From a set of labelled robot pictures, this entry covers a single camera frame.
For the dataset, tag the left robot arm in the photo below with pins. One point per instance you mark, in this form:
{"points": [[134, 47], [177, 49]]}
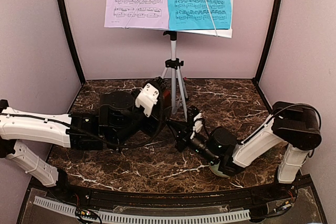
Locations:
{"points": [[78, 131]]}

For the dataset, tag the white slotted cable duct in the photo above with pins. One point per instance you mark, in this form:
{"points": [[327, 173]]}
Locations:
{"points": [[104, 216]]}

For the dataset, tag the dark red wooden metronome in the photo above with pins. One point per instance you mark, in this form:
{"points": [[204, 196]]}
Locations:
{"points": [[166, 98]]}

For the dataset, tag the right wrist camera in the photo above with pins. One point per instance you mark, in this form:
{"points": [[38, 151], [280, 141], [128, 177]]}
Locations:
{"points": [[195, 121]]}

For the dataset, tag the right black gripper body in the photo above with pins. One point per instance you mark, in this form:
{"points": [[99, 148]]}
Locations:
{"points": [[216, 156]]}

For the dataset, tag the purple sheet music page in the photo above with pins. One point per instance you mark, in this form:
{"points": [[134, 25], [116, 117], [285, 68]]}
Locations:
{"points": [[147, 14]]}

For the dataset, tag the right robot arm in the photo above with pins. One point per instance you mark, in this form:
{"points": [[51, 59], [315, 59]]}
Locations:
{"points": [[297, 124]]}

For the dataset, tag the blue sheet music page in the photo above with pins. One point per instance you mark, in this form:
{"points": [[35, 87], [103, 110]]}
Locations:
{"points": [[199, 14]]}

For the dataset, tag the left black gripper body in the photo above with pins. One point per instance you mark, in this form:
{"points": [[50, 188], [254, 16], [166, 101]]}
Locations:
{"points": [[124, 135]]}

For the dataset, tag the pale green ceramic bowl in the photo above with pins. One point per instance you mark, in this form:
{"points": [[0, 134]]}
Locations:
{"points": [[215, 170]]}

